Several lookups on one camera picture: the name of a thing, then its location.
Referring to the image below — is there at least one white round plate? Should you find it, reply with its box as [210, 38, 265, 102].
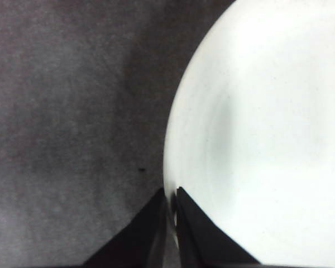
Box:
[163, 0, 335, 265]

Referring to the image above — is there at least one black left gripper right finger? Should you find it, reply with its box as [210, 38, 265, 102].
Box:
[175, 186, 261, 265]

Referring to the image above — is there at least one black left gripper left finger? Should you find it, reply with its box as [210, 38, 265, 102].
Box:
[82, 187, 168, 266]

